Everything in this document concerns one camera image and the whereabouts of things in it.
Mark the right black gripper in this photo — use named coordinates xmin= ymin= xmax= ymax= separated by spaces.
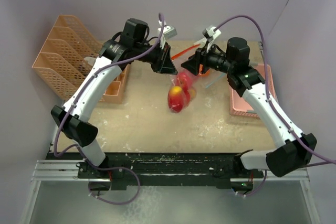
xmin=182 ymin=40 xmax=235 ymax=76

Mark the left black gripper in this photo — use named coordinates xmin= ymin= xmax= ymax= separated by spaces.
xmin=133 ymin=40 xmax=177 ymax=74

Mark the zip bag of red apples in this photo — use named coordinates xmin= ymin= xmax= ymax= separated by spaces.
xmin=166 ymin=44 xmax=208 ymax=113

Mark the pink perforated plastic basket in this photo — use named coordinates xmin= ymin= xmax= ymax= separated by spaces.
xmin=229 ymin=63 xmax=278 ymax=119

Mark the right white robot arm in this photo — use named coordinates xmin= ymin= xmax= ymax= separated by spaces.
xmin=181 ymin=37 xmax=317 ymax=177

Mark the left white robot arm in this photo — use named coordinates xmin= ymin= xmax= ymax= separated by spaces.
xmin=51 ymin=13 xmax=177 ymax=178

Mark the zip bag of mixed fruit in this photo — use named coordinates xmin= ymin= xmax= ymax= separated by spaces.
xmin=202 ymin=71 xmax=226 ymax=89

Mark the white packet in organizer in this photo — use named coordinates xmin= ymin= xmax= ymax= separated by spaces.
xmin=84 ymin=57 xmax=96 ymax=66

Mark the orange desk file organizer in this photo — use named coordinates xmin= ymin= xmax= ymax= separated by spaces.
xmin=31 ymin=15 xmax=132 ymax=104

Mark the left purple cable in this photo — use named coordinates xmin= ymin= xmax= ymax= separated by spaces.
xmin=54 ymin=13 xmax=166 ymax=205

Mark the purple cable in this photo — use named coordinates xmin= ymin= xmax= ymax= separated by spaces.
xmin=54 ymin=13 xmax=166 ymax=205
xmin=214 ymin=15 xmax=336 ymax=198

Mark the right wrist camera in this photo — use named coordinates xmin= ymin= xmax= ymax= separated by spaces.
xmin=203 ymin=26 xmax=221 ymax=52

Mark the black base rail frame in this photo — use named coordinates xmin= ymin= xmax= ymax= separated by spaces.
xmin=31 ymin=152 xmax=308 ymax=190

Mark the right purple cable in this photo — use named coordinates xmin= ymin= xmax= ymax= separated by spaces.
xmin=214 ymin=15 xmax=336 ymax=198

